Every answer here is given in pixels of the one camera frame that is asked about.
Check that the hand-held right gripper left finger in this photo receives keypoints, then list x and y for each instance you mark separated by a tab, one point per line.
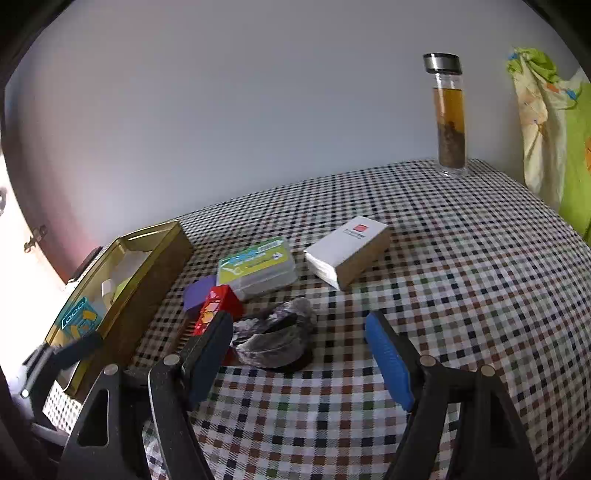
207	355

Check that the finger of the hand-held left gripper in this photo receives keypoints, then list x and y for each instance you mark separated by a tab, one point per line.
78	348

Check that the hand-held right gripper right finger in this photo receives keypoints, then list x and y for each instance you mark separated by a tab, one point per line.
390	364

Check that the brown wooden comb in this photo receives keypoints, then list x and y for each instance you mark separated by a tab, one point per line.
184	337

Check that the teal box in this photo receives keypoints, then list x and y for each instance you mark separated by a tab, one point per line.
78	318

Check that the red box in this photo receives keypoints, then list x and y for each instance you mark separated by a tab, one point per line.
217	304

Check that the purple box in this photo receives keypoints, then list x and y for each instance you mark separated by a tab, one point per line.
198	293

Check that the clear plastic bag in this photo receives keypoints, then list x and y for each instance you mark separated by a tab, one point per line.
272	341

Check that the gold metal tin box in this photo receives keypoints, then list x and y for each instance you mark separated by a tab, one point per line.
152	286

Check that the clear green-label floss box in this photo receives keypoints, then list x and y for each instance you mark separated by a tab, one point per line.
254	267

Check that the white cardboard box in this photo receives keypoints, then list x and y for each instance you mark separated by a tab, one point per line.
346	244

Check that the black phone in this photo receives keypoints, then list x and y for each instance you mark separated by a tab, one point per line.
87	263

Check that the checkered tablecloth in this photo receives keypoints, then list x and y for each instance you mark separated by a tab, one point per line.
461	277

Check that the wooden door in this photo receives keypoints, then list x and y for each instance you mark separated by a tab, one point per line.
18	221

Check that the glass tea bottle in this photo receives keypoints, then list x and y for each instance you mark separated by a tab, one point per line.
450	134

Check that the green printed cloth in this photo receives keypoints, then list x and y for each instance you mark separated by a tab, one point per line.
572	152

